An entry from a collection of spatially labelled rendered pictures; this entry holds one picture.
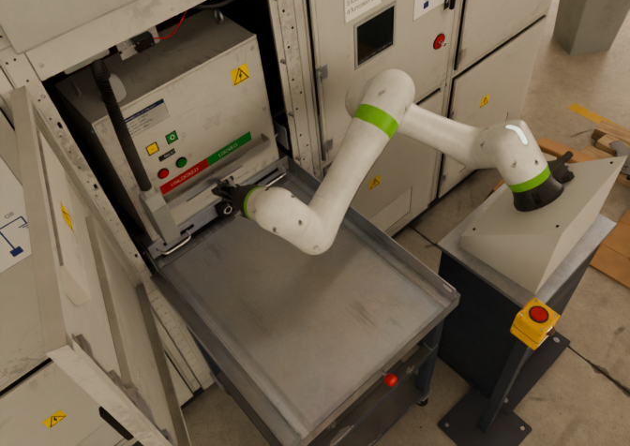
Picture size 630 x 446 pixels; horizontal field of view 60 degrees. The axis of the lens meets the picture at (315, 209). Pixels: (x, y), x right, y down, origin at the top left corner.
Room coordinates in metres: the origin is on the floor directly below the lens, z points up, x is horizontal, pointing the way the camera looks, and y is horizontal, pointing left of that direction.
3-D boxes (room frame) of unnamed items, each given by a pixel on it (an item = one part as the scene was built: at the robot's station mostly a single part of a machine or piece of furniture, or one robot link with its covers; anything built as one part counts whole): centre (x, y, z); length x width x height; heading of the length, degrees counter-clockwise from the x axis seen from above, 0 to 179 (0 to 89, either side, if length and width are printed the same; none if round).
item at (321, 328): (0.85, 0.07, 0.82); 0.68 x 0.62 x 0.06; 35
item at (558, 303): (1.00, -0.67, 0.36); 0.43 x 0.34 x 0.73; 127
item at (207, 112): (1.17, 0.29, 1.15); 0.48 x 0.01 x 0.48; 125
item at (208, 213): (1.18, 0.30, 0.89); 0.54 x 0.05 x 0.06; 125
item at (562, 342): (1.00, -0.67, 0.01); 0.50 x 0.44 x 0.02; 37
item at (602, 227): (1.00, -0.67, 0.74); 0.46 x 0.36 x 0.02; 127
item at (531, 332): (0.64, -0.54, 0.85); 0.08 x 0.08 x 0.10; 35
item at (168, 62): (1.38, 0.44, 1.15); 0.51 x 0.50 x 0.48; 35
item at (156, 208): (0.99, 0.43, 1.09); 0.08 x 0.05 x 0.17; 35
